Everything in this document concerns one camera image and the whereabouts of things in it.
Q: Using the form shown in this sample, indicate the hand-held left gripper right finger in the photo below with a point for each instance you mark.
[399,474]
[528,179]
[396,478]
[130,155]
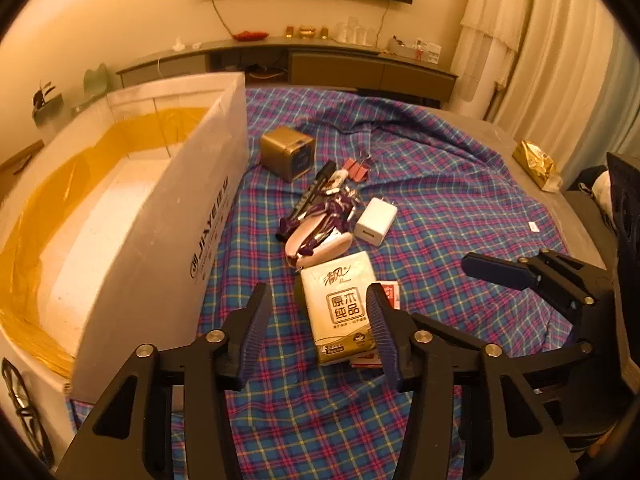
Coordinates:
[382,330]

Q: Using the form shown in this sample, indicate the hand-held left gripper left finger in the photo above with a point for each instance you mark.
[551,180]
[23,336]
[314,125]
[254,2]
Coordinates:
[252,330]

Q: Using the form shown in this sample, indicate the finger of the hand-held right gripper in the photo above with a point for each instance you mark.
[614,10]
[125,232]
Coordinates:
[575,330]
[495,270]

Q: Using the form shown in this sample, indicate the white tissue packet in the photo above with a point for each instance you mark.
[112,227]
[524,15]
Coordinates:
[337,305]

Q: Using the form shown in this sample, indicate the white glossy oval case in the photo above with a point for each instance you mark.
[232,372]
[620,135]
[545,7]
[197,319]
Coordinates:
[327,252]

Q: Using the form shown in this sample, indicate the white plug charger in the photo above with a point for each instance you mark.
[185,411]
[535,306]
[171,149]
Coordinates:
[375,221]

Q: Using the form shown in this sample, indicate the purple figure packet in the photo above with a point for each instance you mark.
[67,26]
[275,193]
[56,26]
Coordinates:
[330,210]

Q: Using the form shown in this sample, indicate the white foam box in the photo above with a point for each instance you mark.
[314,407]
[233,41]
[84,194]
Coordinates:
[150,240]

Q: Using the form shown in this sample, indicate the black marker pen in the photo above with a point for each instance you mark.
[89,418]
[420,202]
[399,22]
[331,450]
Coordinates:
[322,177]

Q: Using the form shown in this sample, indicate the gold cube speaker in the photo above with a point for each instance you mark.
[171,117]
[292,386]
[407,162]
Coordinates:
[287,152]

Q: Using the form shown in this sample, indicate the red and white card packet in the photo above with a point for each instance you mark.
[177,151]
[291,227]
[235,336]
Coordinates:
[391,294]

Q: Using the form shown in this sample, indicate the blue plaid blanket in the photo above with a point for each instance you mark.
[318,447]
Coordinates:
[450,200]

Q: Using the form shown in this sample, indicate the white plastic bag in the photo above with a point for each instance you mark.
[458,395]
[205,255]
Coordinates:
[602,187]

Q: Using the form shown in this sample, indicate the gold foil snack bag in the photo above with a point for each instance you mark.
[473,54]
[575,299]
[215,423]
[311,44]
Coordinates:
[537,165]

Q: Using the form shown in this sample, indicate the small white glue bottle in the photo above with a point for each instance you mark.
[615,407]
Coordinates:
[339,179]

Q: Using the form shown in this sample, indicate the pink binder clip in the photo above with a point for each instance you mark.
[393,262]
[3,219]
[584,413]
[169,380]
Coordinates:
[351,166]
[362,171]

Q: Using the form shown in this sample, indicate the cream curtain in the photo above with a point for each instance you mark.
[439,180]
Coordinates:
[580,60]

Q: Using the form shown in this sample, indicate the white box of small goods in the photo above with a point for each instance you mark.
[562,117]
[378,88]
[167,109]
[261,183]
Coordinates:
[415,50]

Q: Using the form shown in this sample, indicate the white lace-covered air conditioner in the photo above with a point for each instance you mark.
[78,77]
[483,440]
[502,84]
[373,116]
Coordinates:
[490,35]

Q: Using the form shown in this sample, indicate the black eyeglasses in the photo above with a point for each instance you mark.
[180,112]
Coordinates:
[22,400]

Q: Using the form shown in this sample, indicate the grey low cabinet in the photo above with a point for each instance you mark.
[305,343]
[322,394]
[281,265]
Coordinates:
[325,67]

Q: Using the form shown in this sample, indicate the clear glass cup set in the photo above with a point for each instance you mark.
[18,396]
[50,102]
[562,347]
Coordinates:
[354,34]

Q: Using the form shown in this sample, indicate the small white cabinet ornaments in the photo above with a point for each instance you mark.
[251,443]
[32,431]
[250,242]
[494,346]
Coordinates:
[182,45]

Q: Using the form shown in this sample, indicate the red plate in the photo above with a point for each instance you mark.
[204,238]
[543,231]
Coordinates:
[251,36]

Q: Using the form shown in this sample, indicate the gold cup set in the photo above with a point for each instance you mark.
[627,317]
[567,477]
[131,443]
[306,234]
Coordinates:
[306,32]

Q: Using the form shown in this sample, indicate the white bin with plant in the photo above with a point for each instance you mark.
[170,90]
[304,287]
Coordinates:
[47,105]

